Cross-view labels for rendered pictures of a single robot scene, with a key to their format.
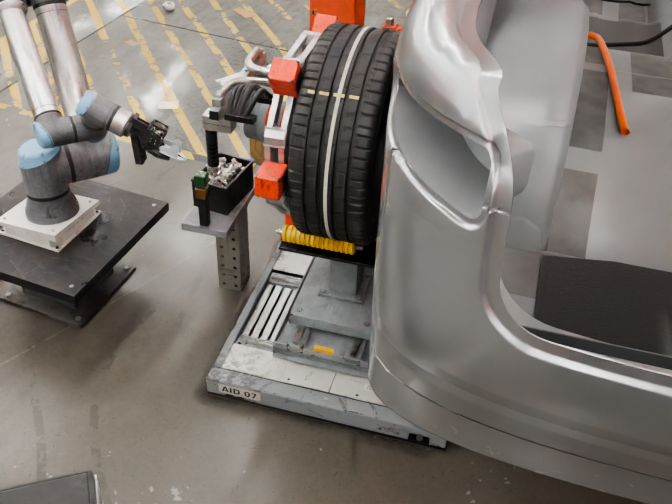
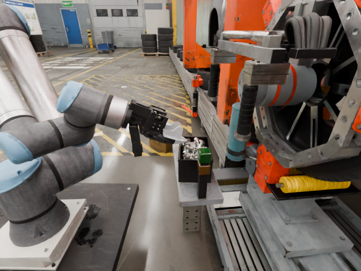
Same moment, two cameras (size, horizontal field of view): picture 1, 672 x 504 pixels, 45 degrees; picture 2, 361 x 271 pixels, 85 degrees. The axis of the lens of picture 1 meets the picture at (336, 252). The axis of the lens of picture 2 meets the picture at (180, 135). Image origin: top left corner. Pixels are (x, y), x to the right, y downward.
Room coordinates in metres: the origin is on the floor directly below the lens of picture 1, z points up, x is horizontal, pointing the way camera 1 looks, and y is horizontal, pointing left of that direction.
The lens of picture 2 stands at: (1.71, 0.72, 1.01)
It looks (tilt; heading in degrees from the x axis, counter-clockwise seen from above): 28 degrees down; 340
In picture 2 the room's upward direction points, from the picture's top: straight up
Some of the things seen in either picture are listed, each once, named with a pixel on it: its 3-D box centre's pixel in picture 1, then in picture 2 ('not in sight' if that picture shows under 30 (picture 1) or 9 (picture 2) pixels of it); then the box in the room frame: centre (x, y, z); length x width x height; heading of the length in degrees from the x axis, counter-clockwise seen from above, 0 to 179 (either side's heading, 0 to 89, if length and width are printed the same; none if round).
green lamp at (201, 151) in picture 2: (201, 179); (204, 155); (2.21, 0.46, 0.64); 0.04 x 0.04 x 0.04; 76
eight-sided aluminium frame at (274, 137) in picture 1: (302, 126); (294, 84); (2.22, 0.13, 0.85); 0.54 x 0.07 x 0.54; 166
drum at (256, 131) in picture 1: (280, 122); (274, 85); (2.23, 0.19, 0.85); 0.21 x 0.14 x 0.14; 76
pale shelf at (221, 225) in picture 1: (226, 196); (193, 168); (2.40, 0.41, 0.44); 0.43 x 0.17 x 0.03; 166
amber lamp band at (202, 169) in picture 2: (202, 191); (203, 167); (2.21, 0.46, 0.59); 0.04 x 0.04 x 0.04; 76
